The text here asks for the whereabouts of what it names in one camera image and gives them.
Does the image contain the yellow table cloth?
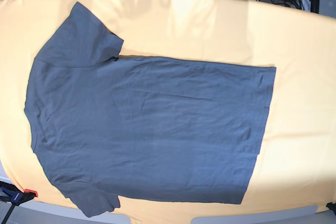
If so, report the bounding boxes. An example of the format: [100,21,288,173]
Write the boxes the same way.
[1,0,335,223]

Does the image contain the black clamp right corner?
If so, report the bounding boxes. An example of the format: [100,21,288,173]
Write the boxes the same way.
[326,202,336,215]

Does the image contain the blue red bar clamp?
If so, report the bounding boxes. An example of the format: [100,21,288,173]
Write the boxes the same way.
[1,181,38,224]

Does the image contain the grey-blue T-shirt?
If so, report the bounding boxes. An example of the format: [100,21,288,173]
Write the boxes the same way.
[24,3,276,217]

